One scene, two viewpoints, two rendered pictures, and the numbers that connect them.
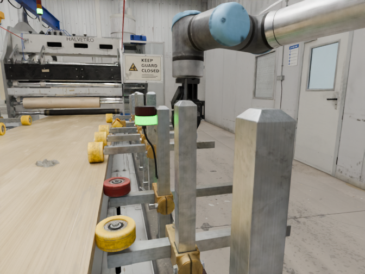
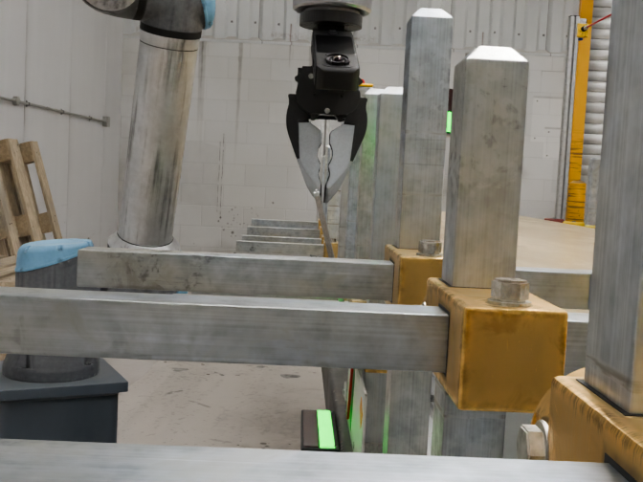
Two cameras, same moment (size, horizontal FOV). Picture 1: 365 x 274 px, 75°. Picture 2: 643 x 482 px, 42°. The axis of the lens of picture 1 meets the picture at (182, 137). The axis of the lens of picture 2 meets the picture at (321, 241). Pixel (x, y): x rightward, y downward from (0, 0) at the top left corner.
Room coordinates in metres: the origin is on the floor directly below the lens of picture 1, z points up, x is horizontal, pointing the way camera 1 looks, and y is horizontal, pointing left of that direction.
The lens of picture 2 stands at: (1.65, 0.20, 1.03)
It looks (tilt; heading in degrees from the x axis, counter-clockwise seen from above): 4 degrees down; 193
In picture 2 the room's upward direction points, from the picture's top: 3 degrees clockwise
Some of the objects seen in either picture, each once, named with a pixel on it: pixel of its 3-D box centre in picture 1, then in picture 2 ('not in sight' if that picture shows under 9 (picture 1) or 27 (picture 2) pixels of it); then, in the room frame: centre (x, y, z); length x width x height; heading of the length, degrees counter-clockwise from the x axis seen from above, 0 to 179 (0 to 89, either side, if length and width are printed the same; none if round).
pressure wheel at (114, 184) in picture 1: (117, 197); not in sight; (0.69, 0.20, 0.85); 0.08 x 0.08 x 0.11
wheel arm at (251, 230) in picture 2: not in sight; (309, 233); (-1.20, -0.49, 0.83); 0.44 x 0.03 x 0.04; 105
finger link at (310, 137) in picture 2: not in sight; (309, 161); (0.71, -0.03, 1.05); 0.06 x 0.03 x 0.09; 15
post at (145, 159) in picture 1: (146, 154); (465, 465); (1.16, 0.18, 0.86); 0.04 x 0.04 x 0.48; 15
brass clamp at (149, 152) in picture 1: (151, 148); (418, 278); (0.94, 0.13, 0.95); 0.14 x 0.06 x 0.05; 15
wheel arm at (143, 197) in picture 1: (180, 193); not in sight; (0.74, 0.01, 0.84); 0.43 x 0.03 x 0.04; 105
